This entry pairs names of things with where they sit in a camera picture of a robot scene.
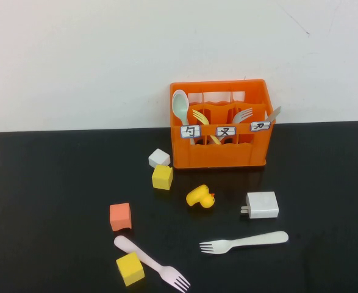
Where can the orange plastic cutlery holder crate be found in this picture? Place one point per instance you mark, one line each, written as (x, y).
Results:
(221, 155)

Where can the pink plastic fork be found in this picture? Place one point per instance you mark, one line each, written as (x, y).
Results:
(163, 268)

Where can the yellow rubber duck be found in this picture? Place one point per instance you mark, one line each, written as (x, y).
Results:
(198, 196)

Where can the orange foam cube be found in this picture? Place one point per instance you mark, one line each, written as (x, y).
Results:
(120, 216)

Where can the white label with knife character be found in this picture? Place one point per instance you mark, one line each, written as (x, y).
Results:
(260, 126)

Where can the grey plastic fork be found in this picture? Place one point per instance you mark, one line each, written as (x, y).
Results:
(242, 115)

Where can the grey plastic knife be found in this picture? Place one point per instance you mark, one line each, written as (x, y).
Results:
(274, 113)

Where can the yellow foam cube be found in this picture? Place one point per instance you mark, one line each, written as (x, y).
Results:
(130, 269)
(162, 177)

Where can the white charger plug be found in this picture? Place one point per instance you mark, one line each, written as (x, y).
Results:
(262, 205)

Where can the white foam cube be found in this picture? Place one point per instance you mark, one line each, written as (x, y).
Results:
(158, 158)

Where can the yellow plastic fork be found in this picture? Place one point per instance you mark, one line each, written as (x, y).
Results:
(200, 117)

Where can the white label with fork character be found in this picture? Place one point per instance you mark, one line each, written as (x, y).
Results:
(226, 131)

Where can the white plastic fork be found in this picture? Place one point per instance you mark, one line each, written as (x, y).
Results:
(258, 239)

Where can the pale green plastic spoon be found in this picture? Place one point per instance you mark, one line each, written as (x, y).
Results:
(180, 105)

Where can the white label with spoon character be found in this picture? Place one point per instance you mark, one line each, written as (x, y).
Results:
(191, 131)

